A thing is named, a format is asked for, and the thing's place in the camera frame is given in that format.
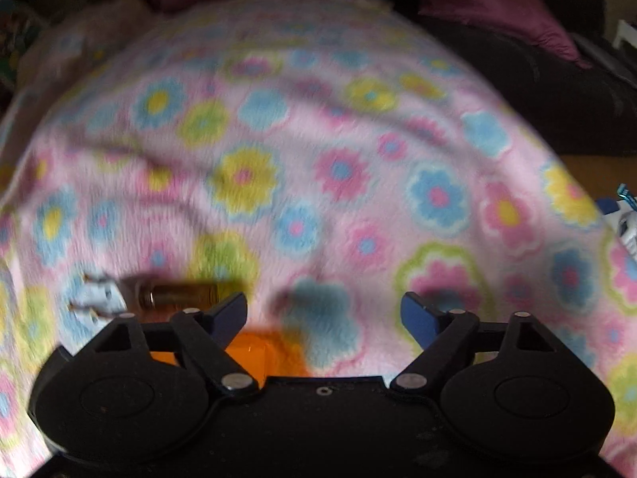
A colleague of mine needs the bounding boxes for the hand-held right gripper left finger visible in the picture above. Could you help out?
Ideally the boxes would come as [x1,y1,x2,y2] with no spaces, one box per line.
[92,293,260,392]

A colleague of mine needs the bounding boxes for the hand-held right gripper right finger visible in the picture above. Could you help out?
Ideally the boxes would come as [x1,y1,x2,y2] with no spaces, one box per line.
[391,291,537,392]

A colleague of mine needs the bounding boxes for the orange transparent case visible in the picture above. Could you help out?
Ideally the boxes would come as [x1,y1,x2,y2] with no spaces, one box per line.
[147,331,309,379]

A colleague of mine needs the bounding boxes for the small amber bottle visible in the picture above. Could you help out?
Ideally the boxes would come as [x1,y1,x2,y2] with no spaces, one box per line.
[127,279,246,312]

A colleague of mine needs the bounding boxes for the white plug adapter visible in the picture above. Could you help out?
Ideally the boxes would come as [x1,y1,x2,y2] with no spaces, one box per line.
[67,273,127,319]

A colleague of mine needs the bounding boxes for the floral fleece blanket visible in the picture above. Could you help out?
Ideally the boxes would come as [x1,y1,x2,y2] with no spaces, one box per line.
[0,0,637,478]

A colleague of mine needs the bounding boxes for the blue and white object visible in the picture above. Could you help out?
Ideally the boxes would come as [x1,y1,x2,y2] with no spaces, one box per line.
[597,184,637,260]

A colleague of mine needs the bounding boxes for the maroon cushion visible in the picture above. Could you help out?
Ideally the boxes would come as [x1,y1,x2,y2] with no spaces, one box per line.
[415,0,593,68]

